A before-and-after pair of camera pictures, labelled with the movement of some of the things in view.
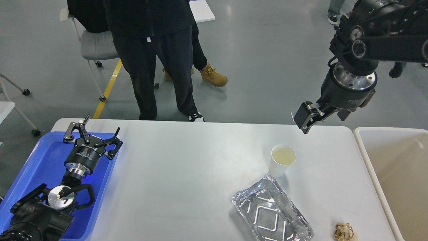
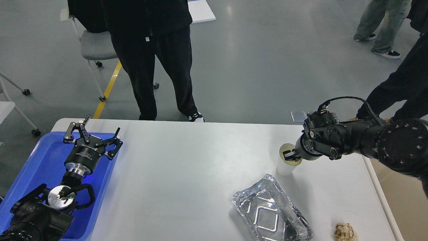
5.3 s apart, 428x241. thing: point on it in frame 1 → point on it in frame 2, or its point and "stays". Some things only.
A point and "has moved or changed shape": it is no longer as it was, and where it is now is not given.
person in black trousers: (141, 30) stays
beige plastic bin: (397, 158) stays
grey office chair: (95, 45) stays
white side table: (6, 107) stays
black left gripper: (84, 159) stays
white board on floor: (201, 11) stays
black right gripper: (342, 89) → (304, 147)
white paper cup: (282, 156) has moved or changed shape
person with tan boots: (208, 74) → (408, 82)
